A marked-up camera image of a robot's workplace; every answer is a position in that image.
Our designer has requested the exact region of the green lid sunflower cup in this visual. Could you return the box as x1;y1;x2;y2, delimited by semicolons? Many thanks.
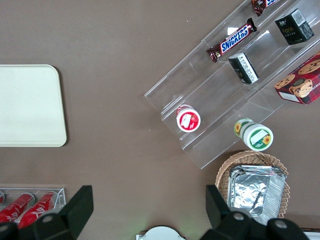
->
233;117;274;152

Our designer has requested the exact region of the red lid yogurt cup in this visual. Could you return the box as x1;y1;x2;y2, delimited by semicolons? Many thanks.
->
175;104;202;133

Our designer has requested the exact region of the light wicker basket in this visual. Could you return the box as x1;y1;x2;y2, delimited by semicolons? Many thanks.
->
214;149;291;226

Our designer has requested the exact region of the red plaid cookie box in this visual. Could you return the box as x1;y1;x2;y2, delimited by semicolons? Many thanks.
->
273;51;320;106

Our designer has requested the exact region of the clear acrylic stepped shelf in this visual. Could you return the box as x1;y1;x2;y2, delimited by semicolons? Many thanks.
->
144;0;320;170

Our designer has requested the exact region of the clear acrylic bottle rack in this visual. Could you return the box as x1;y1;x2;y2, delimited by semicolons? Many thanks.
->
0;186;66;226

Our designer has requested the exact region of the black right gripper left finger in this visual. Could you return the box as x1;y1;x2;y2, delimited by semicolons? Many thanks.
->
33;185;95;240

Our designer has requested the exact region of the small black carton box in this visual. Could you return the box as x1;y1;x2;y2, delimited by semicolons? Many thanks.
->
228;52;260;85
274;8;315;46

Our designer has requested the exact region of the cream plastic serving tray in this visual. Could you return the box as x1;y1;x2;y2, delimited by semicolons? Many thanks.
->
0;64;68;148

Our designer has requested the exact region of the aluminium foil container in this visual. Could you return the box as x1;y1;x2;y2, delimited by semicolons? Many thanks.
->
226;164;287;226

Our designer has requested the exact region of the Snickers chocolate bar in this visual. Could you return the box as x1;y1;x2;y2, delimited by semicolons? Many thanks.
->
250;0;288;18
206;17;258;63

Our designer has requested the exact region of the red cola bottle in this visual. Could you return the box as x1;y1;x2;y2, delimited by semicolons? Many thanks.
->
17;191;59;230
0;192;36;223

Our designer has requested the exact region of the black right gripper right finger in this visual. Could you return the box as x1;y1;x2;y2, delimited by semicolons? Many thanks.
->
202;185;253;240

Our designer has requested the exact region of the white snack bin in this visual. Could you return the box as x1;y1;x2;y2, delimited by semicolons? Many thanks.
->
298;228;320;240

